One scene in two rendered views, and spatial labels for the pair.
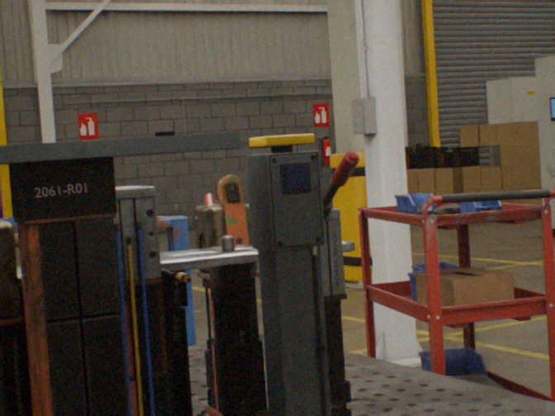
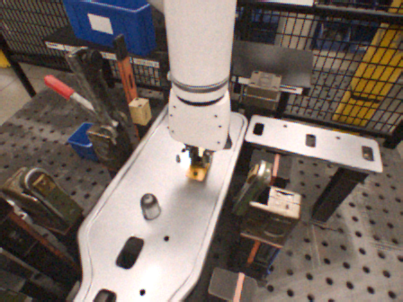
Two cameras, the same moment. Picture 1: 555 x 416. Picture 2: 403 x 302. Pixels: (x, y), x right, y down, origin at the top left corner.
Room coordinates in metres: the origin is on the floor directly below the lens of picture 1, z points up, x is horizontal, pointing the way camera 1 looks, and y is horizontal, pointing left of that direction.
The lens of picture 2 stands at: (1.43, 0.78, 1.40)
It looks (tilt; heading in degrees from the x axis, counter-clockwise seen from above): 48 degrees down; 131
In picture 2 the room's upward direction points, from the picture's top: straight up
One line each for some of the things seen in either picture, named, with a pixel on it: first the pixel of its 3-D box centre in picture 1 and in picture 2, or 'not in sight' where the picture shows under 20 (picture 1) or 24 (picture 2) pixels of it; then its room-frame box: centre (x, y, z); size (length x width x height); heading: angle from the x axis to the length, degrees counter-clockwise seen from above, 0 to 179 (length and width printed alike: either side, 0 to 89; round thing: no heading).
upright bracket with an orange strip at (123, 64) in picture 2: not in sight; (140, 130); (0.99, 1.04, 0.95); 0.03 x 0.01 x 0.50; 112
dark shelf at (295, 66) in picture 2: not in sight; (172, 48); (0.83, 1.33, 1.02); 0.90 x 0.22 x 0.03; 22
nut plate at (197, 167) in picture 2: not in sight; (200, 161); (1.22, 1.02, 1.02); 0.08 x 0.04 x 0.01; 112
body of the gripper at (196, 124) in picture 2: not in sight; (200, 112); (1.22, 1.02, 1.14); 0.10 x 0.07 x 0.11; 22
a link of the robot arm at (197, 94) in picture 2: not in sight; (198, 79); (1.22, 1.02, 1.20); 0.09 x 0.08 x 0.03; 22
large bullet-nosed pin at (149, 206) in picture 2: not in sight; (149, 206); (1.22, 0.89, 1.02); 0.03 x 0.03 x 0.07
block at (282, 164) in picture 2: not in sight; (258, 196); (1.32, 1.14, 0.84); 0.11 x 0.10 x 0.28; 22
